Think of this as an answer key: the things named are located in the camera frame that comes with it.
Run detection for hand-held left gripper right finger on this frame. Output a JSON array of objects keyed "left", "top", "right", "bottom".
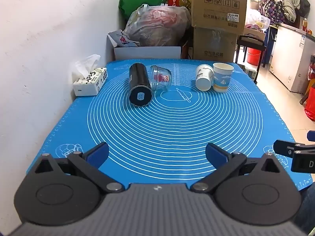
[{"left": 190, "top": 142, "right": 287, "bottom": 194}]

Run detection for red bucket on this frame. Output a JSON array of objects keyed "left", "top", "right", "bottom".
[{"left": 247, "top": 47, "right": 261, "bottom": 66}]

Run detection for purple patterned bag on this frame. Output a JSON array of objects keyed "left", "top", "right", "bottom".
[{"left": 258, "top": 0, "right": 288, "bottom": 25}]

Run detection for black tumbler cup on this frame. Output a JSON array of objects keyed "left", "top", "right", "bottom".
[{"left": 128, "top": 63, "right": 154, "bottom": 108}]

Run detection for black and white tissue box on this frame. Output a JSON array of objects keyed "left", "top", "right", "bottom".
[{"left": 70, "top": 54, "right": 108, "bottom": 97}]

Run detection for white chest freezer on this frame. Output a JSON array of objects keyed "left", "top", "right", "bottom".
[{"left": 269, "top": 23, "right": 315, "bottom": 94}]

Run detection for person's leg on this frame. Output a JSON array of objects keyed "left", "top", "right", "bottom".
[{"left": 294, "top": 184, "right": 315, "bottom": 235}]

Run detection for white cardboard box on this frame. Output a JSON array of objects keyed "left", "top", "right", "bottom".
[{"left": 107, "top": 33, "right": 182, "bottom": 61}]

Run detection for blue silicone baking mat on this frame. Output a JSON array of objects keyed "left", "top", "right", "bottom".
[{"left": 27, "top": 59, "right": 313, "bottom": 192}]

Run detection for white paper cup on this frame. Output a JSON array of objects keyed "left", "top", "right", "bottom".
[{"left": 195, "top": 64, "right": 214, "bottom": 91}]

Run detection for clear plastic bag red contents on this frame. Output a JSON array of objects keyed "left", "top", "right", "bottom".
[{"left": 123, "top": 3, "right": 192, "bottom": 47}]

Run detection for large brown cardboard box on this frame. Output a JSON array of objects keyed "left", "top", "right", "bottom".
[{"left": 191, "top": 0, "right": 247, "bottom": 35}]

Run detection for white plastic bag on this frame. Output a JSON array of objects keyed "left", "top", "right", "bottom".
[{"left": 246, "top": 8, "right": 270, "bottom": 33}]

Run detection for brown cardboard box green print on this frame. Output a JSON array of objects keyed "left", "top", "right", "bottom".
[{"left": 192, "top": 27, "right": 238, "bottom": 63}]

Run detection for clear glass cup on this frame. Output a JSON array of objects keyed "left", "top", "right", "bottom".
[{"left": 149, "top": 65, "right": 173, "bottom": 92}]

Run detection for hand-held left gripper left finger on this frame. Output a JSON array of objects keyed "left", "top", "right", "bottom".
[{"left": 33, "top": 142, "right": 125, "bottom": 194}]

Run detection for black chair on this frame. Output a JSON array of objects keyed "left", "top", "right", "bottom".
[{"left": 235, "top": 35, "right": 268, "bottom": 84}]

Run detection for sailboat print paper cup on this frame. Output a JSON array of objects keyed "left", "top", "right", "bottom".
[{"left": 212, "top": 63, "right": 234, "bottom": 93}]

